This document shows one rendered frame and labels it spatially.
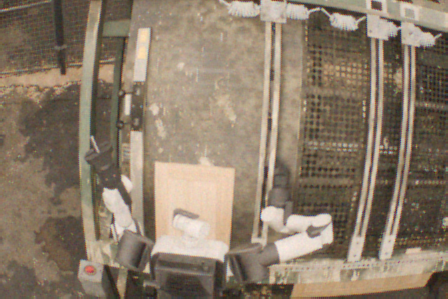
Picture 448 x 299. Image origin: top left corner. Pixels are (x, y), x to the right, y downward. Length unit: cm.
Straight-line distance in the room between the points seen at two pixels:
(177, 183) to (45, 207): 173
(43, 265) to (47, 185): 74
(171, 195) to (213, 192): 17
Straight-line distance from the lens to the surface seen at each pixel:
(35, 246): 412
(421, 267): 299
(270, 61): 265
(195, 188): 278
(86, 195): 286
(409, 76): 272
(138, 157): 276
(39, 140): 479
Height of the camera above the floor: 324
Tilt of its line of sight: 44 degrees down
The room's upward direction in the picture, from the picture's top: straight up
